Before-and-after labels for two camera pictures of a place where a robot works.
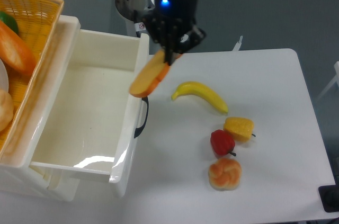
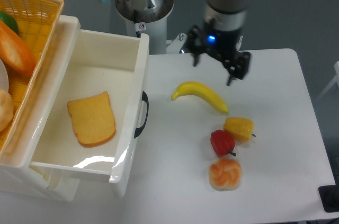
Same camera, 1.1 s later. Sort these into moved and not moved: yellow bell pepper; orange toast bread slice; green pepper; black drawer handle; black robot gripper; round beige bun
Moved: orange toast bread slice; black robot gripper
Not moved: round beige bun; black drawer handle; yellow bell pepper; green pepper
